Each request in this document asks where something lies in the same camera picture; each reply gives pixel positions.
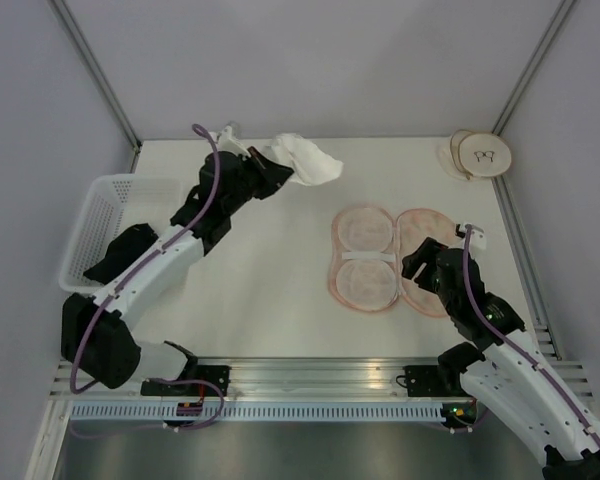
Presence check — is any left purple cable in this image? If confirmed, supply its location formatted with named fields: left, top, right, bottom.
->
left=67, top=123, right=223, bottom=396

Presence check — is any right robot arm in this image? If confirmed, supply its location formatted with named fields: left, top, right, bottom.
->
left=401, top=237, right=600, bottom=479

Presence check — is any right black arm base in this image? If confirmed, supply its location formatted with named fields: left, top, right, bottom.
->
left=394, top=365, right=466, bottom=398

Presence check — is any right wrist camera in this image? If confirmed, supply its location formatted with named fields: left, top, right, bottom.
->
left=453, top=222, right=487, bottom=254

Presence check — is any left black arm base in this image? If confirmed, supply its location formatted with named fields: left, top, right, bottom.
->
left=140, top=365, right=231, bottom=398

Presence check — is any floral laundry bag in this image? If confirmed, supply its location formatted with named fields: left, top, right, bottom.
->
left=328, top=205, right=458, bottom=318

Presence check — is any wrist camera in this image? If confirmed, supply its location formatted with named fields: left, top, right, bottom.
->
left=453, top=222, right=487, bottom=254
left=216, top=121, right=249, bottom=156

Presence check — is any white plastic basket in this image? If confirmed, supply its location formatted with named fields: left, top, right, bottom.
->
left=59, top=174, right=185, bottom=294

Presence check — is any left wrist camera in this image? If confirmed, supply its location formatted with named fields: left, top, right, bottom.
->
left=216, top=121, right=249, bottom=156

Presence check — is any aluminium rail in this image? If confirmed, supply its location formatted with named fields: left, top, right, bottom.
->
left=49, top=356, right=594, bottom=400

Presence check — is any black garment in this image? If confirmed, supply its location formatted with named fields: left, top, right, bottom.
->
left=83, top=223, right=158, bottom=285

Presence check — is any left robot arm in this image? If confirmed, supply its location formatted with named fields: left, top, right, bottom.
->
left=61, top=147, right=294, bottom=396

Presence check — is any white slotted cable duct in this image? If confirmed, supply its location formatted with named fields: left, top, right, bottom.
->
left=70, top=401, right=444, bottom=423

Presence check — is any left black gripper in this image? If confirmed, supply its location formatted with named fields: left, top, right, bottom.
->
left=225, top=147, right=295, bottom=215

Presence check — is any white bra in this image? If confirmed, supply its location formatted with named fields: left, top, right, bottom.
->
left=264, top=133, right=344, bottom=186

